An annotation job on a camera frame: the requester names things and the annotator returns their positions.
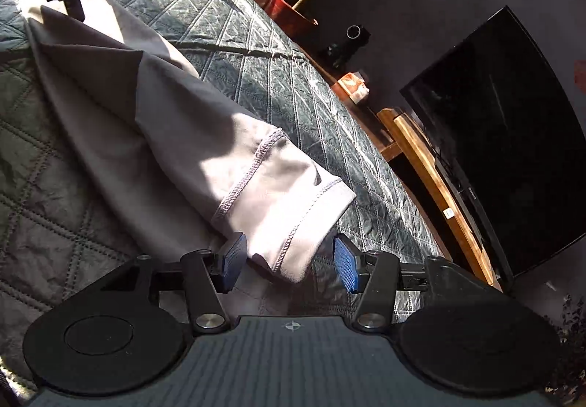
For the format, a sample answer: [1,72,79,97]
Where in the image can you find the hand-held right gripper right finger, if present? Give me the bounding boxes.
[333,233,488,335]

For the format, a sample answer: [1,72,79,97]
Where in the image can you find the red plant pot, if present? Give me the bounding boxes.
[264,0,319,26]

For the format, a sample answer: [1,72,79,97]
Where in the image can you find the black flat television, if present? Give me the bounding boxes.
[400,6,586,278]

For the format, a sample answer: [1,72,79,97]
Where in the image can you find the light grey garment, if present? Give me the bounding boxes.
[21,0,358,318]

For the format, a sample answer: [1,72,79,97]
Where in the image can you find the dark quilted bedspread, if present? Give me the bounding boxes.
[0,0,447,392]

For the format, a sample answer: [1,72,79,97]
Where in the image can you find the orange tissue box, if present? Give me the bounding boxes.
[337,72,370,104]

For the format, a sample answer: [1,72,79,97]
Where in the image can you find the wooden television stand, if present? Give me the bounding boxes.
[377,107,503,292]

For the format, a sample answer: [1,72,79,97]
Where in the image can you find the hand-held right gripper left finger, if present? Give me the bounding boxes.
[98,232,248,335]

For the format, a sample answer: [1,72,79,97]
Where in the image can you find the black cylinder speaker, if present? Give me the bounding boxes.
[345,23,371,46]

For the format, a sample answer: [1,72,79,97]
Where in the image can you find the dark leafy plant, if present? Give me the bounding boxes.
[545,295,586,405]

